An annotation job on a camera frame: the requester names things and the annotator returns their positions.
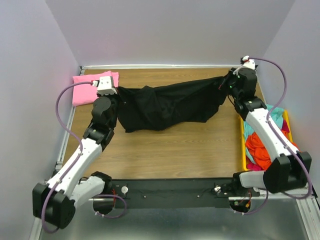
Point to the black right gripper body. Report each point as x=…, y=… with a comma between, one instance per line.
x=235, y=91

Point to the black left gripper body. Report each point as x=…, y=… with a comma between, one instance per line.
x=114, y=100

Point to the black t-shirt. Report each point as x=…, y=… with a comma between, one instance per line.
x=158, y=108

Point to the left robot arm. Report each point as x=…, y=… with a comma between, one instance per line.
x=56, y=201

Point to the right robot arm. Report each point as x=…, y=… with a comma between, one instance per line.
x=289, y=169

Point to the folded pink t-shirt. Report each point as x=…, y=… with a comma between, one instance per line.
x=86, y=94

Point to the teal t-shirt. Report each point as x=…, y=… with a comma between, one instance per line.
x=277, y=116

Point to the orange t-shirt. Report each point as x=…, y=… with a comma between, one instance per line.
x=258, y=152

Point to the yellow plastic bin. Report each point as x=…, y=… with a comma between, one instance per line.
x=244, y=160

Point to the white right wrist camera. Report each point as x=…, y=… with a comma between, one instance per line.
x=245, y=63

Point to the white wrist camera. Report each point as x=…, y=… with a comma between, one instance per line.
x=245, y=63
x=105, y=86

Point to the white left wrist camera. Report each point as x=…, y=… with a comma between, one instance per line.
x=105, y=86

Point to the black mounting base plate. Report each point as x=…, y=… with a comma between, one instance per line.
x=172, y=193

